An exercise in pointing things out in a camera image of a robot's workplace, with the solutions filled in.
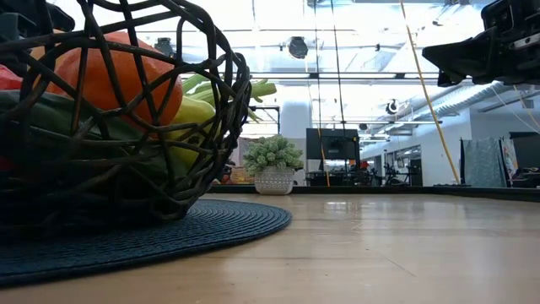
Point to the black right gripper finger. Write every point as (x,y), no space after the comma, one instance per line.
(464,59)

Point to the red pepper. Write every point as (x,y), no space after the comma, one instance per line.
(8,80)

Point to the dark green cucumber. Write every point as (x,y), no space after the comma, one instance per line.
(50,118)

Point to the orange fruit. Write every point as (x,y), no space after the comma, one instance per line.
(122,67)

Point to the yellow-green apple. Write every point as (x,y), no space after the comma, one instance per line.
(192,112)

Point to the green white celery stalk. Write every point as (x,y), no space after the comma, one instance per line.
(263,88)

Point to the dark brown wicker basket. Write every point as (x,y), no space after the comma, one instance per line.
(240,97)

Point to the patterned hanging cloth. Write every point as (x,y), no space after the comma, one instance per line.
(483,162)

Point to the black monitor back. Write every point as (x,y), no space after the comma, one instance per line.
(333,143)

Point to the potted succulent plant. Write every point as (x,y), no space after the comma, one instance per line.
(273,169)

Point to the round dark blue placemat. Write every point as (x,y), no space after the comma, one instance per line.
(169,236)

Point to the black aluminium table frame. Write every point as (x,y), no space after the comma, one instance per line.
(379,189)

